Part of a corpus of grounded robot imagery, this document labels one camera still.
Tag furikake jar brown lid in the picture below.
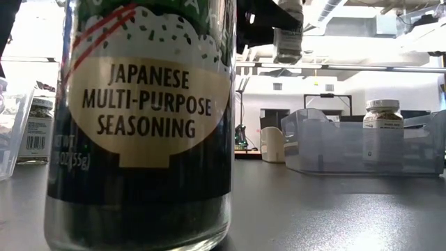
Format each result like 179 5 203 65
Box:
44 0 238 251

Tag black gantry frame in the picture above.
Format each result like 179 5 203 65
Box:
303 93 353 112

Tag silver ceiling duct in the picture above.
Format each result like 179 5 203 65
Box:
302 0 346 36

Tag white plastic bin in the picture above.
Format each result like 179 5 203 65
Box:
260 126 286 164

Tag bagel seasoning jar white lid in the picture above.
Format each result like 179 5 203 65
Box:
362 98 405 165
16 97 56 165
272 0 305 66

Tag clear plastic bin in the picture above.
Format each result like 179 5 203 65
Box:
0 78 36 182

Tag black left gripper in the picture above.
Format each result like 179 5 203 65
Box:
236 0 303 55

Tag grey translucent plastic bin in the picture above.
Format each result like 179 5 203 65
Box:
280 107 446 177

